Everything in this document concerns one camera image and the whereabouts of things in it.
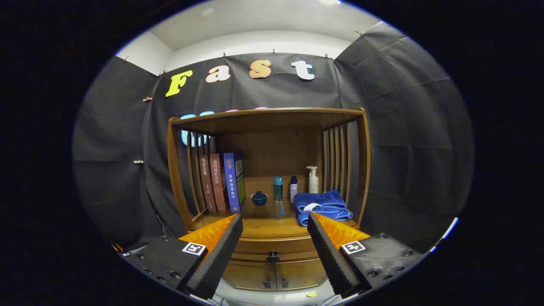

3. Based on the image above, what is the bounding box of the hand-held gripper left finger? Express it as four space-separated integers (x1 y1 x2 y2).
121 213 244 300

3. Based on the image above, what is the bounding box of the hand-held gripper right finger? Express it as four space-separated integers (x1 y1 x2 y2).
307 212 427 299

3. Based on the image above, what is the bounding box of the wooden drawer with dark knob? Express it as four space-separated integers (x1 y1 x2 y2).
229 235 323 263

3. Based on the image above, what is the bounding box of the wooden cabinet door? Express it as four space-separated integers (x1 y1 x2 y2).
275 258 328 291
222 260 277 292

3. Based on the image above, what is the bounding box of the wooden cabinet with slatted shelf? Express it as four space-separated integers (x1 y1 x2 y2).
167 107 371 292

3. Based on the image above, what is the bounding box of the folded blue towel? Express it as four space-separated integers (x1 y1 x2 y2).
295 190 354 227

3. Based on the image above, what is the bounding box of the dark brown book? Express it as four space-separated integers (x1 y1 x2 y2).
199 155 217 213

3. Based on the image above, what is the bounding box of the reddish brown book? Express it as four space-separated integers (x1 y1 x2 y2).
210 153 228 213

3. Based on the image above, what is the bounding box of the thick blue book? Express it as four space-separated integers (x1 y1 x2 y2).
223 152 247 213

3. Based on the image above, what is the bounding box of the white pump bottle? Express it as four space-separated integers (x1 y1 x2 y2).
306 166 319 194

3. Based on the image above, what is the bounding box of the white panel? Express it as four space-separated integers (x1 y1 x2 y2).
429 217 459 253

